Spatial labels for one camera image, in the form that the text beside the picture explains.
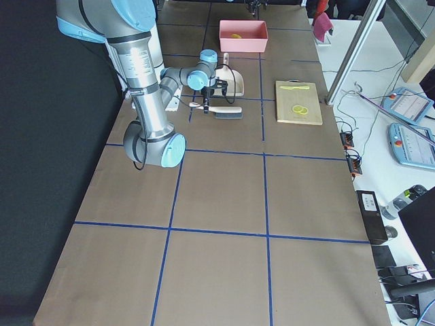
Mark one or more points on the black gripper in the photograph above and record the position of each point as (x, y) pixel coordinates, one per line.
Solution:
(206, 94)

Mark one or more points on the white hand brush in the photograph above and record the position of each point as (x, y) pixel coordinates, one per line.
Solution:
(221, 112)

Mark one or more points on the beige plastic dustpan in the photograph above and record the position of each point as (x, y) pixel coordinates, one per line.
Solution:
(234, 80)

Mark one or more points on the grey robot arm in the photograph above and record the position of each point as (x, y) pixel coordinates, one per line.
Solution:
(127, 27)

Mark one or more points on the pink plastic bin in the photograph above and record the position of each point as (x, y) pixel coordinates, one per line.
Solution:
(254, 36)

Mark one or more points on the bamboo cutting board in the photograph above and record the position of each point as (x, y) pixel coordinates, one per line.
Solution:
(286, 99)

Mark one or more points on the yellow-green plastic knife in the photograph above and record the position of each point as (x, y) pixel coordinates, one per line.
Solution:
(304, 87)

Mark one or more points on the upper lemon slice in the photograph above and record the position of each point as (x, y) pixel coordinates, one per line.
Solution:
(296, 108)

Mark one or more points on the magenta cloth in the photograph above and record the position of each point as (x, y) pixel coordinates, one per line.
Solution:
(322, 25)

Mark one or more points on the black power box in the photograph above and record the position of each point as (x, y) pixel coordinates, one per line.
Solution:
(371, 216)

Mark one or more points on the upper blue teach pendant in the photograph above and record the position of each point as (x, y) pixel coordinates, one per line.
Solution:
(408, 105)

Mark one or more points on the blue teach pendant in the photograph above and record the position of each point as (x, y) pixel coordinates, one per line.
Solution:
(410, 149)
(408, 105)

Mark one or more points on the lower blue teach pendant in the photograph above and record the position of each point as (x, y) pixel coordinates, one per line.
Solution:
(410, 149)

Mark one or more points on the upper orange cable hub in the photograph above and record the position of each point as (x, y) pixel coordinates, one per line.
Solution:
(347, 140)

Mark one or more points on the orange cable hub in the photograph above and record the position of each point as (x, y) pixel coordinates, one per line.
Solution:
(354, 162)
(347, 140)

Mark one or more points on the lower orange cable hub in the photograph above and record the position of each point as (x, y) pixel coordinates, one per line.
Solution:
(354, 162)

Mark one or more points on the aluminium frame post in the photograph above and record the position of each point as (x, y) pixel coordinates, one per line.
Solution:
(370, 17)

